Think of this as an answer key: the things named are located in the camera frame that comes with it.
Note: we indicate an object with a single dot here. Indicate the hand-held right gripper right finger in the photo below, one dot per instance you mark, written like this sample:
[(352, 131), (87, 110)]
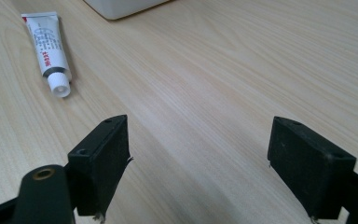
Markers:
[(310, 168)]

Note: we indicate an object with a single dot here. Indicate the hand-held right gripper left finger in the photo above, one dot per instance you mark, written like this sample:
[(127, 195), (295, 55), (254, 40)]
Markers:
[(101, 168)]

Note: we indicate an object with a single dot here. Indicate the white ointment tube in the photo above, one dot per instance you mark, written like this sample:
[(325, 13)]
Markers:
[(48, 46)]

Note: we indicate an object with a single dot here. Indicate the white plastic storage box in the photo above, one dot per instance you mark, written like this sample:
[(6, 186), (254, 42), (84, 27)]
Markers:
[(121, 7)]

